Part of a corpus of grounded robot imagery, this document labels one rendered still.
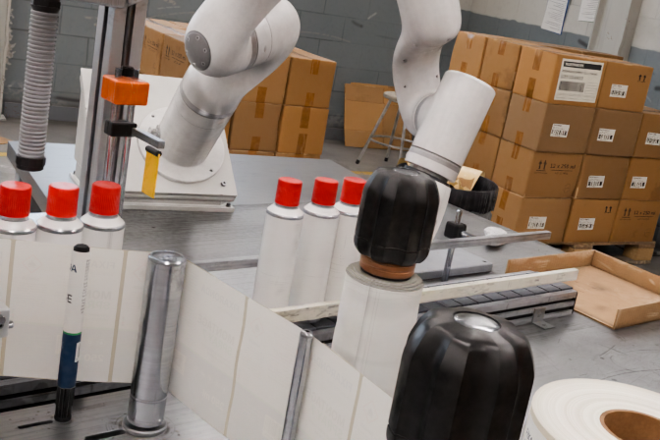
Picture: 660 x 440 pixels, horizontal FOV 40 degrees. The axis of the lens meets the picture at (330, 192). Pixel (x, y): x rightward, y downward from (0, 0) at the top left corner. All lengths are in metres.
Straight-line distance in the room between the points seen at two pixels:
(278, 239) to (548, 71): 3.61
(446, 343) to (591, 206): 4.66
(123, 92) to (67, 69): 5.52
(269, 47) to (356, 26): 5.76
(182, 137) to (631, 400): 1.16
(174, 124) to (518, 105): 3.22
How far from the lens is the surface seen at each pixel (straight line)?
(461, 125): 1.37
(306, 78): 4.72
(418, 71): 1.45
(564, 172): 4.95
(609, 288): 1.96
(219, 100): 1.75
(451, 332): 0.54
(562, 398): 0.89
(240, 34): 1.58
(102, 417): 1.00
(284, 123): 4.71
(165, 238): 1.73
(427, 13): 1.33
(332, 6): 7.29
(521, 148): 4.84
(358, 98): 7.42
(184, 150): 1.87
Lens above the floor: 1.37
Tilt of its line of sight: 14 degrees down
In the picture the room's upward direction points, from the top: 10 degrees clockwise
